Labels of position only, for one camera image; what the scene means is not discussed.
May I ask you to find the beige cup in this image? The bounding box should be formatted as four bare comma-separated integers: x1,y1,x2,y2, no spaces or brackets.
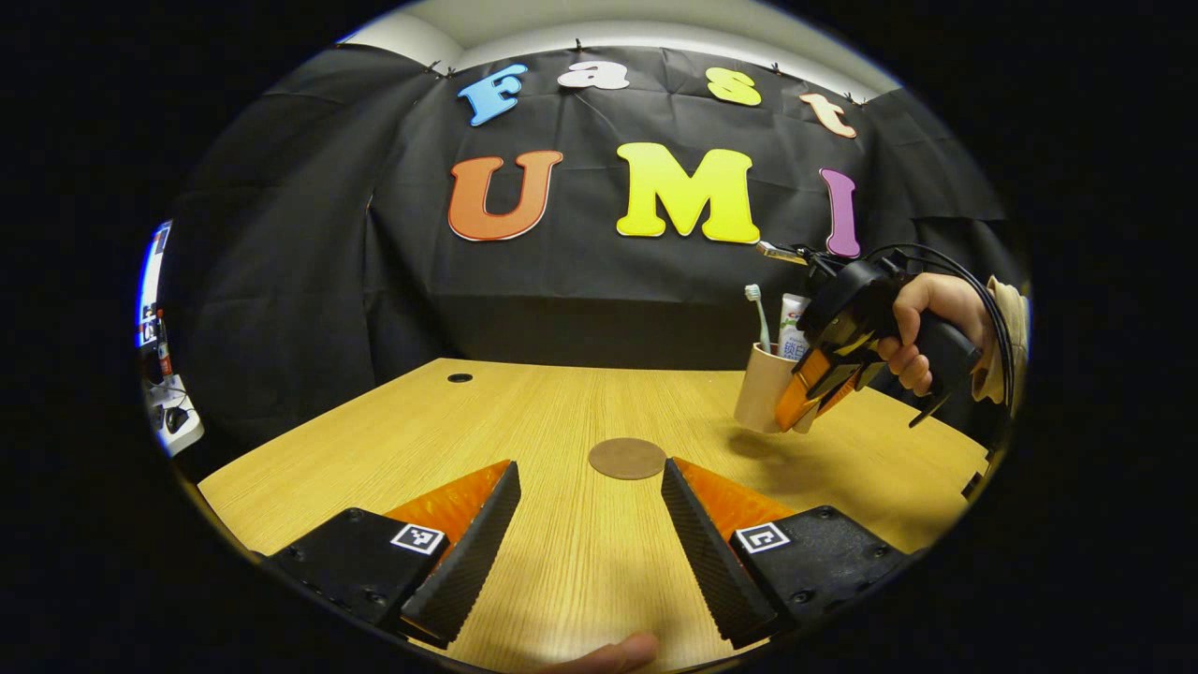
734,342,820,434

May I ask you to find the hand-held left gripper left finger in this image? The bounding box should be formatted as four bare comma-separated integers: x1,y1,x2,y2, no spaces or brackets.
267,459,522,649

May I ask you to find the black backdrop cloth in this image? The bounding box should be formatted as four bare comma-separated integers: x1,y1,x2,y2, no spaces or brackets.
164,42,1030,460

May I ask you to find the wooden desktop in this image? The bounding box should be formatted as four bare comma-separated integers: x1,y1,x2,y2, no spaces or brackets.
198,358,993,674

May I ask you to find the white toothpaste tube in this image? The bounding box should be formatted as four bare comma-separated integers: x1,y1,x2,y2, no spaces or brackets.
777,293,813,361

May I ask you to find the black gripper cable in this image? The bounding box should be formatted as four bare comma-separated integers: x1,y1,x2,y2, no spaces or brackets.
866,243,1018,415

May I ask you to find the pale green toothbrush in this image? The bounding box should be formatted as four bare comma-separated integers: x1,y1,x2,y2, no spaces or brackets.
744,284,774,355

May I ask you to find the white side table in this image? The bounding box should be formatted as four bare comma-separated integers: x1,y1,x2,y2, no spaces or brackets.
145,374,205,458

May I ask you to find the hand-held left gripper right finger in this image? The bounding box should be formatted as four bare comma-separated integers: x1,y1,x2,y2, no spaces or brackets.
661,457,913,649

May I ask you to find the computer monitor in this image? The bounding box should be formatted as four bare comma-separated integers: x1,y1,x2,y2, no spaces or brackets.
136,220,175,349

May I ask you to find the round brown coaster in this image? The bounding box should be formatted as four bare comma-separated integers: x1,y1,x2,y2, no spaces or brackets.
588,437,668,481

